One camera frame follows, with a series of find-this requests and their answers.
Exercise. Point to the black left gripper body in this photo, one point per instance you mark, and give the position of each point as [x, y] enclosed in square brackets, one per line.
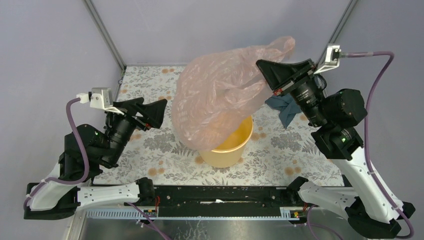
[122, 128]

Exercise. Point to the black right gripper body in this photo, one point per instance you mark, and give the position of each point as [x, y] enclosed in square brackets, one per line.
[307, 96]

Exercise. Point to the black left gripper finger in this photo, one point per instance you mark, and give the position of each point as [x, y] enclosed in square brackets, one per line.
[130, 107]
[149, 115]

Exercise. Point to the pink plastic trash bag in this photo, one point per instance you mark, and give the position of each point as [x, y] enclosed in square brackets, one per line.
[216, 92]

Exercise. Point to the yellow plastic trash bin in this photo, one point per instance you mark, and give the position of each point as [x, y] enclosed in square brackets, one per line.
[230, 151]

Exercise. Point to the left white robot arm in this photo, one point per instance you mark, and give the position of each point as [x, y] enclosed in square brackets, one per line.
[87, 151]

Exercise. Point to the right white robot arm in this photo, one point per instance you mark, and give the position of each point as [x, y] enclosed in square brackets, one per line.
[374, 212]

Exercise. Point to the grey crumpled cloth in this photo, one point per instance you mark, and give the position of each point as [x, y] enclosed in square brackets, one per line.
[286, 106]

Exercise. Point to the floral patterned table mat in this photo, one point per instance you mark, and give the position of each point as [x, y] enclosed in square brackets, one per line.
[274, 156]

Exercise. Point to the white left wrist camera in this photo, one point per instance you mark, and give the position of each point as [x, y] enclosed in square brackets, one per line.
[100, 98]

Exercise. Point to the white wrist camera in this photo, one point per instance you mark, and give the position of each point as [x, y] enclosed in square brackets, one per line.
[329, 58]
[100, 98]

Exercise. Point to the aluminium corner frame post right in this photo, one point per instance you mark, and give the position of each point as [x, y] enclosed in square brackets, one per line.
[352, 4]

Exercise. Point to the aluminium corner frame post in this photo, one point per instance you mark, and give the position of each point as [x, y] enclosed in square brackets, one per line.
[352, 4]
[94, 14]

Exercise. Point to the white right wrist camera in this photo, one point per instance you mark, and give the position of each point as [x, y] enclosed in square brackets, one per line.
[329, 58]

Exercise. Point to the aluminium corner frame post left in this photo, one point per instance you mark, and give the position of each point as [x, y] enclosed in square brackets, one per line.
[94, 14]

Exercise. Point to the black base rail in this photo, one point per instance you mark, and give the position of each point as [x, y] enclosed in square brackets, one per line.
[222, 201]

